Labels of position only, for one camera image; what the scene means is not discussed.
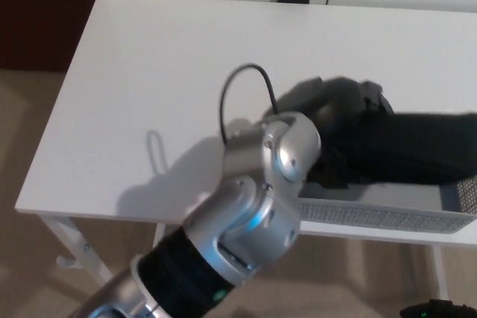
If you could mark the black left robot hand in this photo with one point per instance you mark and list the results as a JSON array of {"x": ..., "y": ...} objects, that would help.
[{"x": 316, "y": 98}]

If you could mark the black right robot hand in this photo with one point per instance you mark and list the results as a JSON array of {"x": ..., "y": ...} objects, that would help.
[{"x": 436, "y": 310}]

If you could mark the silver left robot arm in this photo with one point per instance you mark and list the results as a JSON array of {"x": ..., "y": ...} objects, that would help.
[{"x": 246, "y": 199}]

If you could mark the white mesh container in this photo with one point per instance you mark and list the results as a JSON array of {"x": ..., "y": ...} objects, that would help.
[{"x": 372, "y": 215}]

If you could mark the white table leg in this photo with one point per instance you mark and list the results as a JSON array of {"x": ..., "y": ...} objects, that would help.
[
  {"x": 159, "y": 234},
  {"x": 80, "y": 249},
  {"x": 439, "y": 269}
]

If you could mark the dark red panel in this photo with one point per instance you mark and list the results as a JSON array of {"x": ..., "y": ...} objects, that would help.
[{"x": 41, "y": 12}]

